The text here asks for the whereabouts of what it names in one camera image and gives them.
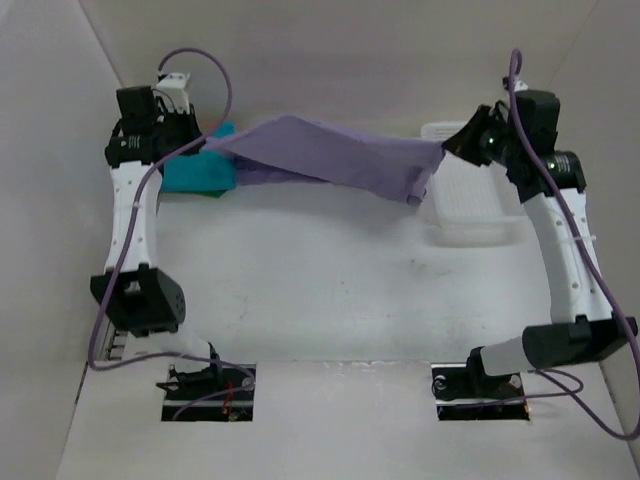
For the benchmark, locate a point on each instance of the teal t shirt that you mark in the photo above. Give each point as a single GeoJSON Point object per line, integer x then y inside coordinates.
{"type": "Point", "coordinates": [206, 170]}

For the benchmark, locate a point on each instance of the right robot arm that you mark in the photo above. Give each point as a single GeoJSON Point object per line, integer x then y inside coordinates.
{"type": "Point", "coordinates": [551, 187]}

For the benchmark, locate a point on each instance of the white laundry basket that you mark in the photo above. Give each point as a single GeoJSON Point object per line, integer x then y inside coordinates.
{"type": "Point", "coordinates": [468, 206]}

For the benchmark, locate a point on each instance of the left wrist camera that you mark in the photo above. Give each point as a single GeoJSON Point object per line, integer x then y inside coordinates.
{"type": "Point", "coordinates": [173, 89]}

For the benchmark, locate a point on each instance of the lilac t shirt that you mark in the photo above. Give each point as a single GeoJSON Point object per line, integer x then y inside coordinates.
{"type": "Point", "coordinates": [287, 146]}

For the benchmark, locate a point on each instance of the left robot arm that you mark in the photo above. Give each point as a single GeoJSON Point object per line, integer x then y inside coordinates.
{"type": "Point", "coordinates": [133, 292]}

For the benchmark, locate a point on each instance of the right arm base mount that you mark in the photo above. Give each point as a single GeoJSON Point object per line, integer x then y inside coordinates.
{"type": "Point", "coordinates": [459, 396]}

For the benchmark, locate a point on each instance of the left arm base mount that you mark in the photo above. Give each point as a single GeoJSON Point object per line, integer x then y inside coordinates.
{"type": "Point", "coordinates": [226, 398]}

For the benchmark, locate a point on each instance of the green t shirt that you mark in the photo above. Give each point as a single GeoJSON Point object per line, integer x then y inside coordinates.
{"type": "Point", "coordinates": [213, 194]}

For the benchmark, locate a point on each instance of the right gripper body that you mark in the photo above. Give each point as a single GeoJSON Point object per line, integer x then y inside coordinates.
{"type": "Point", "coordinates": [473, 138]}

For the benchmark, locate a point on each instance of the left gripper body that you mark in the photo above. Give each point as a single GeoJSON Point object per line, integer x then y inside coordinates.
{"type": "Point", "coordinates": [185, 132]}

